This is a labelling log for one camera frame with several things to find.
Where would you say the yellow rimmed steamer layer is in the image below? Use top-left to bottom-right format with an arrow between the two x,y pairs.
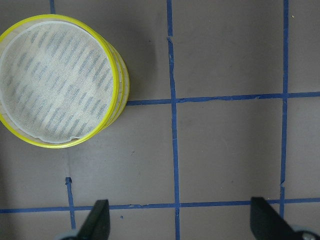
101,40 -> 130,130
0,14 -> 120,149

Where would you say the white mesh steamer liner cloth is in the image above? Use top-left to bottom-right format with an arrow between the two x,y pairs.
0,20 -> 113,145

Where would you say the yellow rimmed bottom steamer layer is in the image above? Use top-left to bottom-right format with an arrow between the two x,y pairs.
101,40 -> 130,130

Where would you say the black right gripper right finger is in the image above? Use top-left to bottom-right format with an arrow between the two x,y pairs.
250,197 -> 295,240

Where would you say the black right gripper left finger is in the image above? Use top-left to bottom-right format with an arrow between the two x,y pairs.
76,199 -> 111,240

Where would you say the yellow rimmed top steamer layer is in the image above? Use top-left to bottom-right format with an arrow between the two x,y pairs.
0,14 -> 120,149

